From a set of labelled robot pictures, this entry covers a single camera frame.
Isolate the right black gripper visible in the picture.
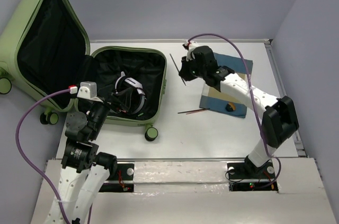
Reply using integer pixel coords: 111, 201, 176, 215
179, 55, 206, 82

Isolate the purple cable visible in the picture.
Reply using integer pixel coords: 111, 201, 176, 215
186, 32, 281, 189
15, 85, 93, 224

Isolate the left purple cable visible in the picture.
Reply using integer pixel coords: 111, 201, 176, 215
15, 85, 93, 224

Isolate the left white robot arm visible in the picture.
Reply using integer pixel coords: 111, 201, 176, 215
45, 93, 130, 223

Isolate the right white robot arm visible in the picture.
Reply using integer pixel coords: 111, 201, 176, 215
179, 42, 299, 177

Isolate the red chopstick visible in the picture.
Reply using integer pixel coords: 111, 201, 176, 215
186, 109, 206, 114

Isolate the black thin stick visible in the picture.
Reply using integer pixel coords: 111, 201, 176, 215
169, 53, 186, 86

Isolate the black and white headset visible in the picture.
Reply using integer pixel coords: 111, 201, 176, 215
114, 71, 147, 115

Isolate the blue and tan cloth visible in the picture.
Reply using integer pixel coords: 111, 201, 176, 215
199, 53, 247, 119

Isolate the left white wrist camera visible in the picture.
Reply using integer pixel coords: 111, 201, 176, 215
77, 81, 97, 100

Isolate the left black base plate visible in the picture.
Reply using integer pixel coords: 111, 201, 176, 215
99, 163, 135, 193

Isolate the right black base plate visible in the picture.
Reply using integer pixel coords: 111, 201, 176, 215
225, 161, 279, 192

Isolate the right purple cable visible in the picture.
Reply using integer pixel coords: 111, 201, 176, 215
186, 32, 281, 189

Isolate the black chopstick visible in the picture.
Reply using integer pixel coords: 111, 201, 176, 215
178, 108, 210, 114

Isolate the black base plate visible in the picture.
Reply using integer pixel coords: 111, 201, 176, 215
225, 161, 279, 192
99, 163, 135, 193

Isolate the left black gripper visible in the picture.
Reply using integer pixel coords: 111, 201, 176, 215
89, 83, 133, 139

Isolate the green hard-shell suitcase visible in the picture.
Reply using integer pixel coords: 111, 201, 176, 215
1, 0, 167, 141

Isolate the black and orange small object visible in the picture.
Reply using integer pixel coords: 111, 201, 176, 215
225, 102, 236, 112

